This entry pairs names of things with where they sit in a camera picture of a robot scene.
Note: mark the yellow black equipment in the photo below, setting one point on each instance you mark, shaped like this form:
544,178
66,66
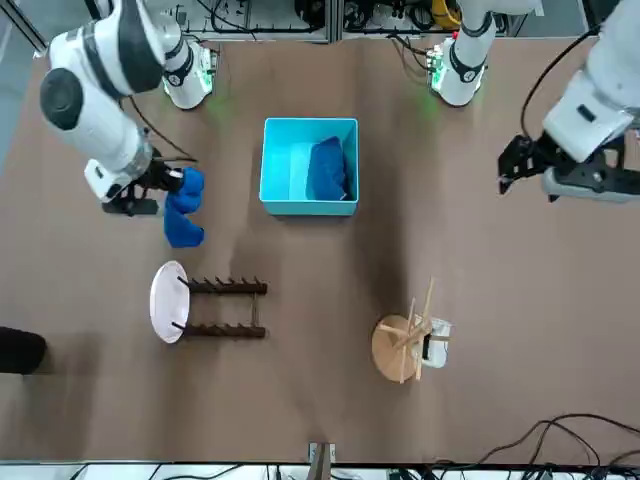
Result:
445,12

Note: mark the white round plate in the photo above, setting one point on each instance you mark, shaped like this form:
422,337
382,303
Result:
167,305

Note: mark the aluminium frame post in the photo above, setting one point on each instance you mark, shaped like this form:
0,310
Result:
25,25

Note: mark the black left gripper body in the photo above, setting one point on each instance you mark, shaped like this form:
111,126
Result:
555,157

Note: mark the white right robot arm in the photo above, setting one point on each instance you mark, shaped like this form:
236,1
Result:
100,125

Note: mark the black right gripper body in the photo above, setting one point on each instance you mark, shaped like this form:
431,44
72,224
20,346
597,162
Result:
162,177

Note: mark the blue square rag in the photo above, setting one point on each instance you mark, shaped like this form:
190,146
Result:
182,225
327,170

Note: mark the dark wooden dish rack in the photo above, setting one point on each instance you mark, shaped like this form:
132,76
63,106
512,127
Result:
225,287

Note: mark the wooden mug stand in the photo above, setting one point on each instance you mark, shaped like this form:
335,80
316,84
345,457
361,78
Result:
392,350

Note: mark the black cylindrical vase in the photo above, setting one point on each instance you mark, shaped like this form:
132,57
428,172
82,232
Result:
20,350

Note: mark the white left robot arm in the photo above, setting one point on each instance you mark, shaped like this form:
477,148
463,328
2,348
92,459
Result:
462,75

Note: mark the cyan plastic box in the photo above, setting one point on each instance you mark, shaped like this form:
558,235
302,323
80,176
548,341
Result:
275,165

